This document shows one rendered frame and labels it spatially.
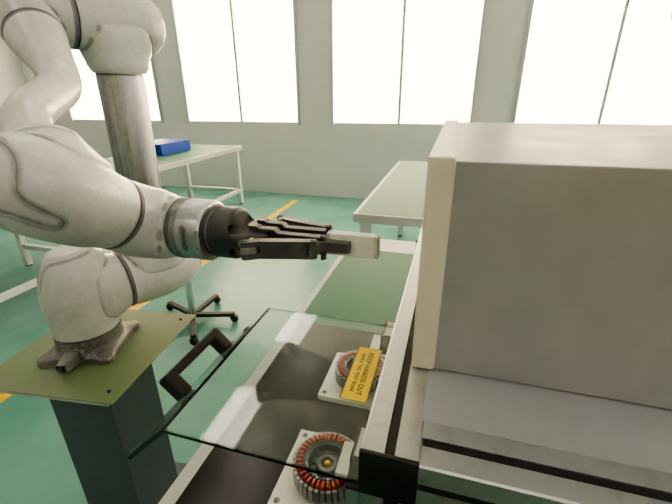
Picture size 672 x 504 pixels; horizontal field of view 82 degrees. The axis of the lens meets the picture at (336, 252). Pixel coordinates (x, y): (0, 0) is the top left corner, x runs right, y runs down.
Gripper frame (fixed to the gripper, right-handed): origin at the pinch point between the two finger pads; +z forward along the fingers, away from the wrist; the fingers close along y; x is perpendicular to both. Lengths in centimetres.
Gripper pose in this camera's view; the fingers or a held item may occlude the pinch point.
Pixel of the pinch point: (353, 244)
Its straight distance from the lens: 51.4
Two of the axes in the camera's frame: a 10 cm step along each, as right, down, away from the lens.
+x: -0.1, -9.2, -3.8
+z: 9.6, 1.0, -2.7
